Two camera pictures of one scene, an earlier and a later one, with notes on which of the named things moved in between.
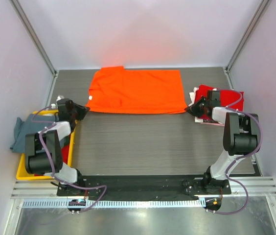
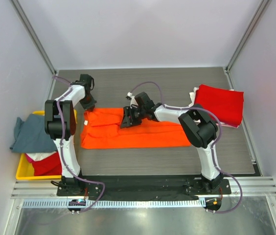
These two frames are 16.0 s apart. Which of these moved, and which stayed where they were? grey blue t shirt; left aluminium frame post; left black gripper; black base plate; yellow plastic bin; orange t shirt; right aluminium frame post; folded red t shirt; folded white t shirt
Moved: left black gripper; orange t shirt
Stayed: yellow plastic bin; left aluminium frame post; black base plate; right aluminium frame post; folded white t shirt; grey blue t shirt; folded red t shirt
